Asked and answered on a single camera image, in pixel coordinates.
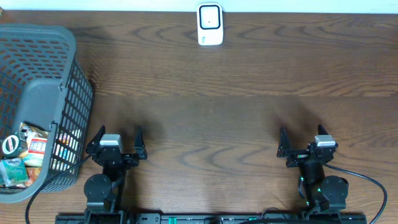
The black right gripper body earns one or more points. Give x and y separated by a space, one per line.
298 157

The white barcode scanner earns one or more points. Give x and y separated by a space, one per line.
210 24

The grey plastic shopping basket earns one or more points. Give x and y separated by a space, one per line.
43 85

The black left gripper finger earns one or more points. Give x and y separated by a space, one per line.
95 142
139 145

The orange snack packet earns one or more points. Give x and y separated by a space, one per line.
32 173

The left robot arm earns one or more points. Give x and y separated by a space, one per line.
104 191

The yellow snack chip bag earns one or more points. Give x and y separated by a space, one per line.
36 140

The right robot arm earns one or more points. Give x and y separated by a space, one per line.
324 194

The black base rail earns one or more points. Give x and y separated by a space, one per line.
156 218

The dark green round-label box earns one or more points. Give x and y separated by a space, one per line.
14 146

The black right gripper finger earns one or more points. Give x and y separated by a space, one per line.
284 148
322 130

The green tissue pack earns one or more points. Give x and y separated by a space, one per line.
13 172

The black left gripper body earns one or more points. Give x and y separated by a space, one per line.
131 163

